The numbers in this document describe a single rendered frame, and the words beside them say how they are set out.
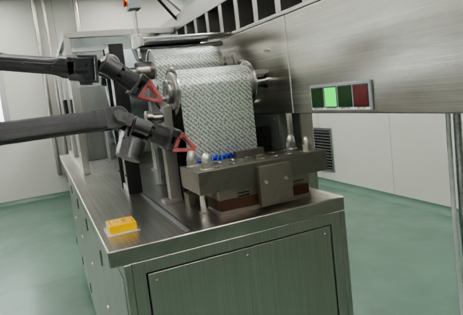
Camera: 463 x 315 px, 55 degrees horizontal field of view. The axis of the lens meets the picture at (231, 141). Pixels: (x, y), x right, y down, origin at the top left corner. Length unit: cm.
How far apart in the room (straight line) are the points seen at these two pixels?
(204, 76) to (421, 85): 66
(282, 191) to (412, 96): 45
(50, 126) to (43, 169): 567
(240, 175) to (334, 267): 39
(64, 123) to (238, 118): 52
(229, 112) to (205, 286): 53
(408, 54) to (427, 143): 324
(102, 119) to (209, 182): 34
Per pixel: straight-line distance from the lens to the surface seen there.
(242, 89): 140
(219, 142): 138
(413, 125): 430
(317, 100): 125
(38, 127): 122
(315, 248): 129
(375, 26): 107
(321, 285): 134
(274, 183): 122
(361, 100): 111
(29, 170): 689
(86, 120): 124
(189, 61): 160
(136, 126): 127
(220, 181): 117
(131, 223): 120
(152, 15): 719
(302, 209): 123
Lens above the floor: 123
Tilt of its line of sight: 6 degrees down
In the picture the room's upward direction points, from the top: 6 degrees counter-clockwise
